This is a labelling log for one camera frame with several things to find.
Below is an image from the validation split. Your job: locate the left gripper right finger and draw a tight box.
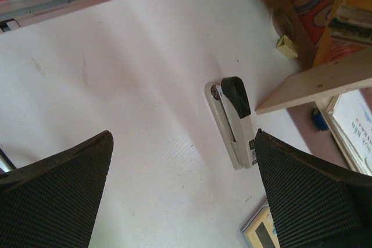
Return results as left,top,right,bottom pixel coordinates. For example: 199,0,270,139
255,130,371,247

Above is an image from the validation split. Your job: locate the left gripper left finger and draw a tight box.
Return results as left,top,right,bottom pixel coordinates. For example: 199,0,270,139
1,131,113,247

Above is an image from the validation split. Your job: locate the white notebook under shelf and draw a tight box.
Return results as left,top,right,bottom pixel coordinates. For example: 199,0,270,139
316,89,371,176

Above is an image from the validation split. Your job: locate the wooden bookshelf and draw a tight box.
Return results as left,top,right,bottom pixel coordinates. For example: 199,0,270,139
255,0,371,114

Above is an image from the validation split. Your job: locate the grey black stapler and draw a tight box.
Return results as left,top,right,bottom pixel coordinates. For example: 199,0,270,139
205,76,257,170

